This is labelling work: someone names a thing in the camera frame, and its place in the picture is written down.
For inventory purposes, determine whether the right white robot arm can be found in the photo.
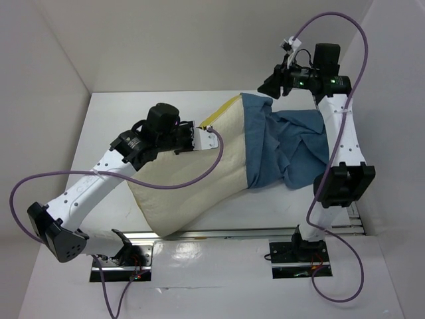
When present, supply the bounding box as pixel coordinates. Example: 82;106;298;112
258;38;376;262

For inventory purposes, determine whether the blue pillowcase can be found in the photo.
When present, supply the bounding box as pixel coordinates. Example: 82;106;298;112
242;93;329;189

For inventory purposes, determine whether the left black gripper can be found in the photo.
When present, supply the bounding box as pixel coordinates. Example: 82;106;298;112
157;120;202;154

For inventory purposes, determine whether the aluminium rail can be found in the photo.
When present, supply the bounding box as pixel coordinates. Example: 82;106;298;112
52;227;363;243
311;89;363;230

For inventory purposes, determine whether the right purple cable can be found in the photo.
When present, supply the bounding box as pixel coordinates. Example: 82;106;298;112
288;11;370;302

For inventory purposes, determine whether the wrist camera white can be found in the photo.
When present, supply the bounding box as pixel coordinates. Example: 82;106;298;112
193;128;219;151
280;37;301;68

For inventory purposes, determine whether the aluminium rail right side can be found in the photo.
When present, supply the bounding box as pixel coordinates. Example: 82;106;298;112
311;89;363;230

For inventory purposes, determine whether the cream yellow pillow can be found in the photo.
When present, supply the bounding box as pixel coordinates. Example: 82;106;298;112
128;95;248;237

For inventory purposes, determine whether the aluminium rail front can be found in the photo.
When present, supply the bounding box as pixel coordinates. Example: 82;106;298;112
52;227;363;243

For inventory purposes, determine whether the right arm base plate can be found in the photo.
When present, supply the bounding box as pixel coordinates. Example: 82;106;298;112
264;241;329;264

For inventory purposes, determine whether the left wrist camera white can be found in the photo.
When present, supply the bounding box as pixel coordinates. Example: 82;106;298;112
193;128;219;151

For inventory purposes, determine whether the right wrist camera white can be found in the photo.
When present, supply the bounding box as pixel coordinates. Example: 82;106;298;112
280;37;301;68

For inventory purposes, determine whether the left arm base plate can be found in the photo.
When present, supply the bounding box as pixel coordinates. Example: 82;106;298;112
90;241;154;270

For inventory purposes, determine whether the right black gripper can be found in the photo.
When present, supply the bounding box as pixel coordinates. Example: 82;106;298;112
257;53;318;100

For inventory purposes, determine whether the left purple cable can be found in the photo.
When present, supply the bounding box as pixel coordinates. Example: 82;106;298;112
9;128;224;319

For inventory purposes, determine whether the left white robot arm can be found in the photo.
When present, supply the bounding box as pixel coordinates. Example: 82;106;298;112
27;103;196;265

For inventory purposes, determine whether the purple cable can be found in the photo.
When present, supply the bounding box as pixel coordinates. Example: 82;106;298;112
288;11;370;302
9;128;224;319

